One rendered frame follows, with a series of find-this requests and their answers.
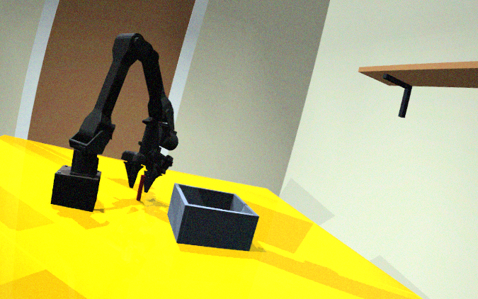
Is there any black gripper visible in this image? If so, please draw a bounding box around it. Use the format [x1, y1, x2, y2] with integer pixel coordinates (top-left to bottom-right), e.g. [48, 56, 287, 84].
[121, 138, 166, 193]

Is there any dark red peg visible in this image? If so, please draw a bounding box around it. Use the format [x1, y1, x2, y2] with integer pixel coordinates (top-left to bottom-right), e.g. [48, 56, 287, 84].
[136, 175, 145, 201]

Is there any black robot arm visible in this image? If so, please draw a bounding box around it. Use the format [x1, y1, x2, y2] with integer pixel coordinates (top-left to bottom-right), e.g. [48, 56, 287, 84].
[69, 33, 178, 177]

